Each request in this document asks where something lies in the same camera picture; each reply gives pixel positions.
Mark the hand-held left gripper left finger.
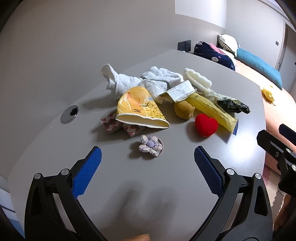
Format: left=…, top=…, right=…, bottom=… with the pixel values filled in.
left=24, top=146, right=109, bottom=241

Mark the red heart plush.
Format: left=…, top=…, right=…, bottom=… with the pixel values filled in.
left=195, top=113, right=219, bottom=138

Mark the pink fleece blanket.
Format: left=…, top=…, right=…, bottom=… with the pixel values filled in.
left=209, top=43, right=226, bottom=55

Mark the grey door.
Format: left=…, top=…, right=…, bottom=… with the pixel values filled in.
left=276, top=23, right=296, bottom=72

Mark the person's right hand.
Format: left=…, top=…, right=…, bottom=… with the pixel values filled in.
left=273, top=195, right=292, bottom=240

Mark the red and white wrapper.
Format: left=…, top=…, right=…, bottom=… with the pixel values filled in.
left=100, top=109, right=123, bottom=135
left=120, top=123, right=141, bottom=138

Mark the bed with orange sheet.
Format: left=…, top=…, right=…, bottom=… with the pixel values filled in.
left=233, top=58, right=296, bottom=176

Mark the yellow plush duck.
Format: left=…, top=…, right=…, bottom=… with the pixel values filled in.
left=261, top=85, right=277, bottom=106

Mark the small white quilted cloth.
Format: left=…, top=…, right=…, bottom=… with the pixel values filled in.
left=139, top=80, right=168, bottom=103

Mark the navy printed blanket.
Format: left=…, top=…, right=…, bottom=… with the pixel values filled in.
left=193, top=41, right=236, bottom=71

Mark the white foam strip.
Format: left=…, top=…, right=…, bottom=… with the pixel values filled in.
left=183, top=68, right=212, bottom=95

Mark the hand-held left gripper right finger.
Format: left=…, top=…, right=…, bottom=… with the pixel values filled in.
left=194, top=146, right=273, bottom=241

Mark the dark green wrapper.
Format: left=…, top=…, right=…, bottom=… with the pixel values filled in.
left=209, top=91, right=251, bottom=114

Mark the checked pillow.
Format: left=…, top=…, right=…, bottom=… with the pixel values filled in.
left=217, top=34, right=238, bottom=57

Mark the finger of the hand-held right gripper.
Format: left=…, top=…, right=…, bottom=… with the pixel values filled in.
left=257, top=130, right=296, bottom=172
left=279, top=124, right=296, bottom=146

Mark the yellow orange snack bag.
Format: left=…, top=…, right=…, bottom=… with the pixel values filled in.
left=116, top=86, right=170, bottom=128

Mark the grey wall socket panel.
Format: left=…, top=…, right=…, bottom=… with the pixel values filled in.
left=178, top=40, right=191, bottom=52

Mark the white quilted sock-shaped cloth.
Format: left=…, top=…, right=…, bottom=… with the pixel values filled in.
left=101, top=64, right=144, bottom=98

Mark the plaid fabric flower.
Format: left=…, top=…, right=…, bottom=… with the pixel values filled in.
left=138, top=135, right=163, bottom=158

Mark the person's left hand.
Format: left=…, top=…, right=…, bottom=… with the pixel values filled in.
left=126, top=234, right=151, bottom=241

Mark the grey desk cable grommet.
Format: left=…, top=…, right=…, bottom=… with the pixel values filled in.
left=60, top=105, right=79, bottom=124

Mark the long yellow packet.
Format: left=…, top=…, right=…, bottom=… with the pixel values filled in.
left=185, top=91, right=238, bottom=136

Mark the teal cushion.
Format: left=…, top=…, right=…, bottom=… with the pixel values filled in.
left=236, top=47, right=283, bottom=91

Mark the torn paper carton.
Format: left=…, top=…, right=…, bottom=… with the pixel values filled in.
left=159, top=81, right=199, bottom=103

